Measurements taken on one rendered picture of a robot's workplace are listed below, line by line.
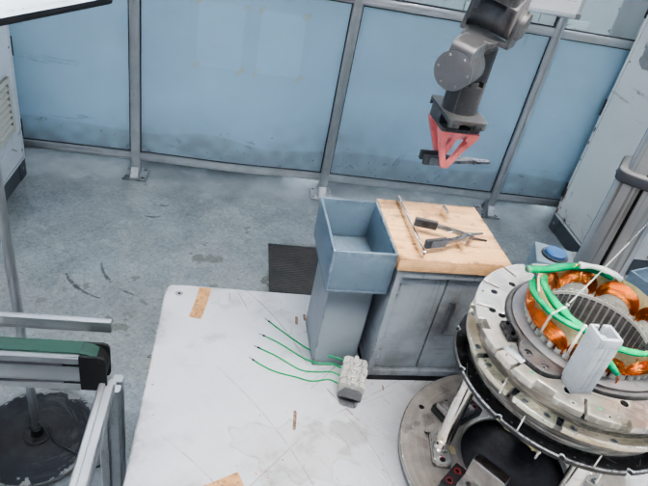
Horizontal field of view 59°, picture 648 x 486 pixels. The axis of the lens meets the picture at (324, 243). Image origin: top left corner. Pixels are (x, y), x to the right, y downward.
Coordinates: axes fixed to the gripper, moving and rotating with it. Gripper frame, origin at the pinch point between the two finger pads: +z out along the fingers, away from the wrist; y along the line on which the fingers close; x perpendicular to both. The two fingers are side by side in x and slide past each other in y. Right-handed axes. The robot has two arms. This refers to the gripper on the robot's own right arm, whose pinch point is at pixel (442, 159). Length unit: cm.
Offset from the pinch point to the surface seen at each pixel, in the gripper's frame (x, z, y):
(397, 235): -6.4, 12.0, 6.4
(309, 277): 10, 118, -114
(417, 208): -0.2, 12.1, -3.2
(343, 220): -13.2, 16.6, -4.4
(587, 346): 5.4, 2.0, 41.6
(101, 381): -55, 49, 7
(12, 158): -125, 104, -171
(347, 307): -13.0, 25.6, 9.8
